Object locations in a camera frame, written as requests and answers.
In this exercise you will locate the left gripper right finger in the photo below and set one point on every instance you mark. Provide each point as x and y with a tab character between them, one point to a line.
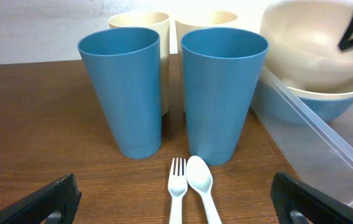
297	202

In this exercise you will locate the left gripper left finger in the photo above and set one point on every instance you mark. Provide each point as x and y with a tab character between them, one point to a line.
56	202

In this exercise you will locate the cream bowl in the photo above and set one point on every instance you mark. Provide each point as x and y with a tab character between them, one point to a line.
304	38
342	92

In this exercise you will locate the blue bowl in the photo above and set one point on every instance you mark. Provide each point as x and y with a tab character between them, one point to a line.
275	105

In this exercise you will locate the blue cup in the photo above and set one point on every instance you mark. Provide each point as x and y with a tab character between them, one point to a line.
123	65
221	68

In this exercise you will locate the clear plastic container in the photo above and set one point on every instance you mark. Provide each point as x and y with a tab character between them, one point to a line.
321	153

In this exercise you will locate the white plastic spoon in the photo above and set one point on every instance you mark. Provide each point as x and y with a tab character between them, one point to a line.
200	179

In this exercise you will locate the white plastic fork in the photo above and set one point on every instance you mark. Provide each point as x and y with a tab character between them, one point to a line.
177	187

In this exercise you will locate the cream cup back right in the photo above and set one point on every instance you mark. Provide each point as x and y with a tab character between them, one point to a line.
187	21

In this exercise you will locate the cream cup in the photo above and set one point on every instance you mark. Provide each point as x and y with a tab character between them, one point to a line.
160	22
187	21

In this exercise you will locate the cream cup back left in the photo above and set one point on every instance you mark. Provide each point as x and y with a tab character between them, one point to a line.
160	22

